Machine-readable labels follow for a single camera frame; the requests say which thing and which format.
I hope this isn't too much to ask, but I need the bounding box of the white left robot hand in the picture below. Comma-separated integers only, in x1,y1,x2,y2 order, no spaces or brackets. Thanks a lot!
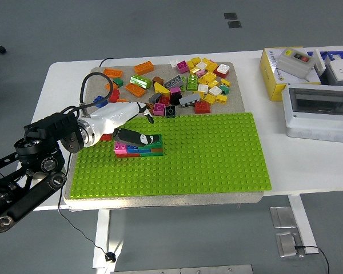
86,101,161,148

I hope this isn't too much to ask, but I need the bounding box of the dark green eight-stud brick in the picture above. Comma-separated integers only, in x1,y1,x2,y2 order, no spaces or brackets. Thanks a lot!
131,133,163,150

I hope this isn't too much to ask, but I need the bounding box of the blue four-stud brick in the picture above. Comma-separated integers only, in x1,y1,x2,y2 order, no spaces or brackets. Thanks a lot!
93,95,109,108

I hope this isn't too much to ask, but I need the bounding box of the blue eight-stud brick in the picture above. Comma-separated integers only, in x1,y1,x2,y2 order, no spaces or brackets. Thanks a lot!
126,144,152,154

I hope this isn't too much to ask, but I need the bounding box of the lime green long brick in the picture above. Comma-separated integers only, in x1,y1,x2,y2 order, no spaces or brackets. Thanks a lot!
130,74,153,89

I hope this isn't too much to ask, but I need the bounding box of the yellow curved brick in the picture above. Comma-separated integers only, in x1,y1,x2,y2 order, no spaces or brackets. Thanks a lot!
153,82,172,97

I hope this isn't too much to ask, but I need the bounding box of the grey long brick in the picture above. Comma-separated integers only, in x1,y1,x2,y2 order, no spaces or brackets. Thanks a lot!
178,92,201,108
162,74,185,89

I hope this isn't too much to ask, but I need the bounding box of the lime green eight-stud brick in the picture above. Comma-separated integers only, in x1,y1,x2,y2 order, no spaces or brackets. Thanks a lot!
186,74,199,92

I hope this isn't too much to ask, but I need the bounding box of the red sloped brick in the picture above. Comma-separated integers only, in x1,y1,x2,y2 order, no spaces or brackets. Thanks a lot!
194,100,212,114

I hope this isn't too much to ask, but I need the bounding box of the red brick white top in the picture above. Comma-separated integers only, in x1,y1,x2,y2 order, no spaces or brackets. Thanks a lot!
213,63,230,79

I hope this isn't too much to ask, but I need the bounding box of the lime green studded baseplate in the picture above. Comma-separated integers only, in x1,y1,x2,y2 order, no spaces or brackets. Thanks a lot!
69,112,273,199

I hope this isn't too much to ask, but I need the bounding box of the grey-brown mat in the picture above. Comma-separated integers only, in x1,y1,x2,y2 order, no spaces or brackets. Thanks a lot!
63,61,264,211

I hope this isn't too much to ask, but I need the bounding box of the white table leg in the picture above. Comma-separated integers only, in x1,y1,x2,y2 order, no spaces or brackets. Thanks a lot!
91,209,123,269
287,194,320,255

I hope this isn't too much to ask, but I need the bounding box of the yellow cardboard box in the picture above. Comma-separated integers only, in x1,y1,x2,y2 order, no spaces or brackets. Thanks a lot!
259,47,322,102

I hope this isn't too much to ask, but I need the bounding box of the long metal floor plate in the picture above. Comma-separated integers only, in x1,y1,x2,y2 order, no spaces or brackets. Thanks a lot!
110,264,254,274

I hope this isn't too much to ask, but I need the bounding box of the white electrical distribution box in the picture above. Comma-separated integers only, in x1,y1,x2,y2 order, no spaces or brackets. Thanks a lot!
281,82,343,143

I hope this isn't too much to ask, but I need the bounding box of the blue plastic bin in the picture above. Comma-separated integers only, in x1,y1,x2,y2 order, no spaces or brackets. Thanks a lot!
305,50,343,62

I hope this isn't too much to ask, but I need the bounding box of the thin black cable with plug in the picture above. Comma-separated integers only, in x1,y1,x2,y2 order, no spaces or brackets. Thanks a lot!
57,151,117,263

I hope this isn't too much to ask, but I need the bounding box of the grey push-button switch box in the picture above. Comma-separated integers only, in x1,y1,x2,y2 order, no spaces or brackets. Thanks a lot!
276,47,316,80

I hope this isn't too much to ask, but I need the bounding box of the white switch plate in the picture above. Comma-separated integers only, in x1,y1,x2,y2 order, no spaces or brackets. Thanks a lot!
313,49,327,76

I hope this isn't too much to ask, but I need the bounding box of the black floor cable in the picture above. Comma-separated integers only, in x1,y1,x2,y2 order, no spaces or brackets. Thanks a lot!
293,244,331,274

